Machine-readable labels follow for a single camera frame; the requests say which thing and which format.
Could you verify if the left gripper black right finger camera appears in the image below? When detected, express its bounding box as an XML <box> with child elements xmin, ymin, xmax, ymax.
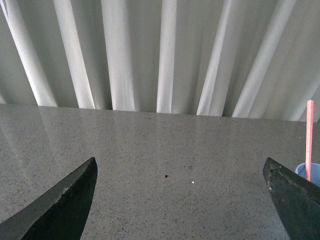
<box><xmin>262</xmin><ymin>157</ymin><xmax>320</xmax><ymax>240</ymax></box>

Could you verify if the light blue plastic cup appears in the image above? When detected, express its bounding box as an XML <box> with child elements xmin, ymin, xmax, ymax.
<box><xmin>294</xmin><ymin>162</ymin><xmax>320</xmax><ymax>188</ymax></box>

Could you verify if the white pleated curtain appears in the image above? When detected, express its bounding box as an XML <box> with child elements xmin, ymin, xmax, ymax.
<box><xmin>0</xmin><ymin>0</ymin><xmax>320</xmax><ymax>121</ymax></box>

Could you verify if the pink chopstick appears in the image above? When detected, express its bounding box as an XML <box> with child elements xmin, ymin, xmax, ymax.
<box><xmin>305</xmin><ymin>99</ymin><xmax>314</xmax><ymax>182</ymax></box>

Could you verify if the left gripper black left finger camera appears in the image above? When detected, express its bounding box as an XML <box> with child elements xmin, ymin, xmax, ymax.
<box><xmin>0</xmin><ymin>157</ymin><xmax>98</xmax><ymax>240</ymax></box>

